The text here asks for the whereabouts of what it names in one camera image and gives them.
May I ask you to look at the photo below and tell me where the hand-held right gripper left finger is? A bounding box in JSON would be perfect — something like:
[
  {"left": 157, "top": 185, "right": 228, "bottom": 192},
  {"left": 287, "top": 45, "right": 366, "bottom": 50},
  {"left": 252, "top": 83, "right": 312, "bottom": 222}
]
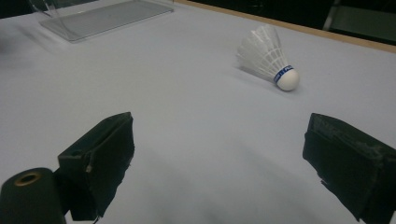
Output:
[{"left": 53, "top": 111, "right": 136, "bottom": 222}]

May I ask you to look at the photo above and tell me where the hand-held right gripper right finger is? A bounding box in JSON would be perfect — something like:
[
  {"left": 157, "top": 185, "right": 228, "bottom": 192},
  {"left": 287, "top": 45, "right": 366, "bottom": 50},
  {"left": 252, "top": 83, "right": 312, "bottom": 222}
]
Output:
[{"left": 302, "top": 112, "right": 396, "bottom": 224}]

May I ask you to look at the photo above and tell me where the white feather shuttlecock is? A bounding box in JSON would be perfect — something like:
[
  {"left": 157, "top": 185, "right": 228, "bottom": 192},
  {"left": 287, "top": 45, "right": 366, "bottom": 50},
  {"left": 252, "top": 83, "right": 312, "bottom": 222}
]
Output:
[{"left": 236, "top": 24, "right": 301, "bottom": 92}]

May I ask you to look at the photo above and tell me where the clear plastic tray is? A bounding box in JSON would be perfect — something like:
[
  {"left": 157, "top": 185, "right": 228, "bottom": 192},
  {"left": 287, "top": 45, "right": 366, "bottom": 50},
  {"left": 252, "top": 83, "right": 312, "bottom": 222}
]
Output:
[{"left": 29, "top": 0, "right": 175, "bottom": 44}]

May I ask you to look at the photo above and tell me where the white table mat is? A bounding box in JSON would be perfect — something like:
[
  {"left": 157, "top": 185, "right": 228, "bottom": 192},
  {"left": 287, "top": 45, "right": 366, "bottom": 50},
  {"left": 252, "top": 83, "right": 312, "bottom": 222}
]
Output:
[{"left": 0, "top": 0, "right": 396, "bottom": 224}]

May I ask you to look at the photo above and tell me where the white metal stand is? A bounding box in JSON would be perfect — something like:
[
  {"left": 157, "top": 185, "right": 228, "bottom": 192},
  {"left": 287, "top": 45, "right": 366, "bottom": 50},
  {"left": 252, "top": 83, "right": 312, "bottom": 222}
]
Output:
[{"left": 322, "top": 0, "right": 396, "bottom": 45}]

